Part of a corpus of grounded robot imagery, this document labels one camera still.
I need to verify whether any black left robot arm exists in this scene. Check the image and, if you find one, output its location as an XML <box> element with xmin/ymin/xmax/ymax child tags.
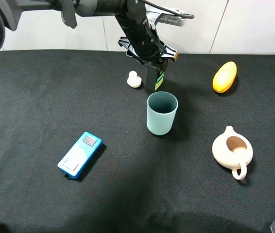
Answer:
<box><xmin>0</xmin><ymin>0</ymin><xmax>178</xmax><ymax>64</ymax></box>

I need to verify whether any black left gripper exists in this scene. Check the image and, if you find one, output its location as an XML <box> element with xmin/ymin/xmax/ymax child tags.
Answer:
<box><xmin>118</xmin><ymin>37</ymin><xmax>179</xmax><ymax>65</ymax></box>

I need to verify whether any yellow mango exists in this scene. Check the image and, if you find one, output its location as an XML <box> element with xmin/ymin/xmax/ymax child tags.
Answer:
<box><xmin>212</xmin><ymin>61</ymin><xmax>237</xmax><ymax>94</ymax></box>

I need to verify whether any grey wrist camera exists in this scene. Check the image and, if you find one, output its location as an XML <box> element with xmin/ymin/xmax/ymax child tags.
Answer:
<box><xmin>145</xmin><ymin>4</ymin><xmax>186</xmax><ymax>29</ymax></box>

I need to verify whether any cream ceramic teapot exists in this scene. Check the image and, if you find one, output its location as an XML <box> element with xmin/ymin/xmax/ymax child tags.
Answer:
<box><xmin>212</xmin><ymin>126</ymin><xmax>253</xmax><ymax>181</ymax></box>

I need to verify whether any black camera cable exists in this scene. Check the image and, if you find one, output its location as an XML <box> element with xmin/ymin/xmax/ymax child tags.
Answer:
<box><xmin>139</xmin><ymin>0</ymin><xmax>195</xmax><ymax>19</ymax></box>

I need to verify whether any small white duck figure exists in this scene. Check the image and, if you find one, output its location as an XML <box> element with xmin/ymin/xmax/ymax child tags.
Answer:
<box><xmin>127</xmin><ymin>71</ymin><xmax>142</xmax><ymax>88</ymax></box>

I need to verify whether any light blue cup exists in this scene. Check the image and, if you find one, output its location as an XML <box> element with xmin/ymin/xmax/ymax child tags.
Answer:
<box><xmin>146</xmin><ymin>91</ymin><xmax>179</xmax><ymax>136</ymax></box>

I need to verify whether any black table cloth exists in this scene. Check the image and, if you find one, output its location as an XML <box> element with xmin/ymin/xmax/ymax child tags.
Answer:
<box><xmin>0</xmin><ymin>50</ymin><xmax>275</xmax><ymax>233</ymax></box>

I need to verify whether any blue rectangular box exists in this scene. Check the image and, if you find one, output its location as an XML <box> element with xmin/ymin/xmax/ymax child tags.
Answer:
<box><xmin>57</xmin><ymin>132</ymin><xmax>103</xmax><ymax>179</ymax></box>

